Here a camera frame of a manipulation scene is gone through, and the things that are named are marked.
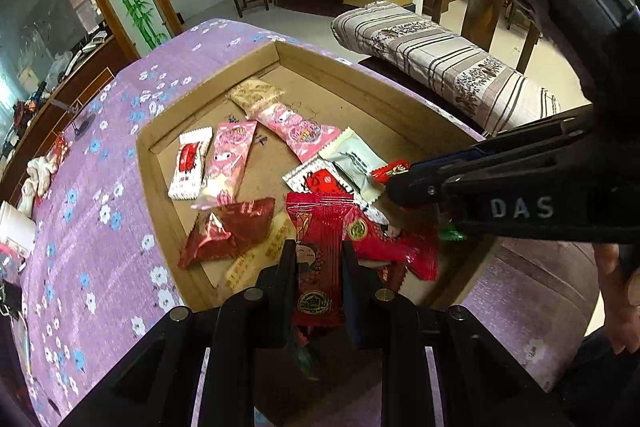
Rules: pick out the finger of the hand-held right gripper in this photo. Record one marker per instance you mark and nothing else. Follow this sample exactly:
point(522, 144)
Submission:
point(420, 192)
point(525, 137)

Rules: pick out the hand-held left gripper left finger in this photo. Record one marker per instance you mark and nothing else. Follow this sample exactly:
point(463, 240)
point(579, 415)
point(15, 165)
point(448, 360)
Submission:
point(287, 277)

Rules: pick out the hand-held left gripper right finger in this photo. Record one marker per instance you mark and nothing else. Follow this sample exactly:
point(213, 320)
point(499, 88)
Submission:
point(352, 297)

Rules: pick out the red twisted candy wrapper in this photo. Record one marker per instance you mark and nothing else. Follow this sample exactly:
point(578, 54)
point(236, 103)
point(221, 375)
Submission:
point(392, 171)

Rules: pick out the yellow cake packet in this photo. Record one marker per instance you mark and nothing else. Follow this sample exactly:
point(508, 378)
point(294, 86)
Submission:
point(257, 94)
point(260, 252)

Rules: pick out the green candy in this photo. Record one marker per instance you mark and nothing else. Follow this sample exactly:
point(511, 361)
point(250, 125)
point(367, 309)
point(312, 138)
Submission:
point(452, 232)

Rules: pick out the white green snack packet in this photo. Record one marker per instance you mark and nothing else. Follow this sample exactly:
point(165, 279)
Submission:
point(357, 167)

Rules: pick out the clear green-ended candy packet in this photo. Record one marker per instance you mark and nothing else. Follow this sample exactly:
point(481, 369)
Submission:
point(307, 357)

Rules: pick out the dark red foil packet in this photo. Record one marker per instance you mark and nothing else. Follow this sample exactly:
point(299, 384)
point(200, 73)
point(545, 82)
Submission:
point(225, 232)

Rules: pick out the white red snack packet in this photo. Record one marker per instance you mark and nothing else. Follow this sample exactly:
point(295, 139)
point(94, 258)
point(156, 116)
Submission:
point(320, 179)
point(190, 164)

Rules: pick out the cardboard box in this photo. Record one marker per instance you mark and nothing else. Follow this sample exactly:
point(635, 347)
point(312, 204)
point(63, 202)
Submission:
point(360, 107)

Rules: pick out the short pink snack packet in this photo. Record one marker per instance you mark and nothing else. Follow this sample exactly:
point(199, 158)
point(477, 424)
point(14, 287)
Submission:
point(230, 157)

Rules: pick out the long pink snack packet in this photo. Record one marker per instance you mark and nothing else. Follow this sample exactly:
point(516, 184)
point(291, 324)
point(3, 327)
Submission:
point(295, 129)

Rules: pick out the person's right hand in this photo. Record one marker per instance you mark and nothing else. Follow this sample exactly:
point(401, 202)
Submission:
point(615, 292)

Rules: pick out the striped rolled mattress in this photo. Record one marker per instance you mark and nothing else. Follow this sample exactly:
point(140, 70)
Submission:
point(440, 57)

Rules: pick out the wooden chair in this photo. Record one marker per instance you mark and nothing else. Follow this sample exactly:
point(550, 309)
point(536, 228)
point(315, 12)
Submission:
point(490, 17)

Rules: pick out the purple floral tablecloth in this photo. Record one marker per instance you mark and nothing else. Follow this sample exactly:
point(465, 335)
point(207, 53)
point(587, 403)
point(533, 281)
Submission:
point(90, 207)

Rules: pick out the red flat packet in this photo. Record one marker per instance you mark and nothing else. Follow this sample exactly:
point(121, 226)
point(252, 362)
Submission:
point(59, 149)

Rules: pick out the black stand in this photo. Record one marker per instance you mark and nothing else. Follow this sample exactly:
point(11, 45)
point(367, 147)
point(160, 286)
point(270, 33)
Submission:
point(75, 119)

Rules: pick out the white cloth glove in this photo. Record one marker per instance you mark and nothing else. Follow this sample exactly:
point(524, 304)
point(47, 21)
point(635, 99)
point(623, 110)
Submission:
point(29, 197)
point(42, 172)

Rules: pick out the wooden cabinet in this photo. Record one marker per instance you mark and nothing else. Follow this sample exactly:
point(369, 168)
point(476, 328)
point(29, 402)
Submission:
point(75, 77)

